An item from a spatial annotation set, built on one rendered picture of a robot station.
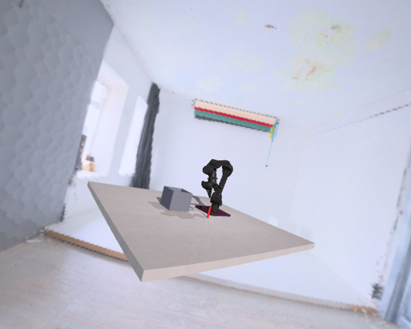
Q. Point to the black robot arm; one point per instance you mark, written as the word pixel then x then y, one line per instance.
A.
pixel 211 169

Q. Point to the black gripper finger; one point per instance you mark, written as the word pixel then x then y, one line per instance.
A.
pixel 209 191
pixel 217 192

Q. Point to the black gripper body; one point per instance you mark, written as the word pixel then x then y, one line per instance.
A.
pixel 212 183

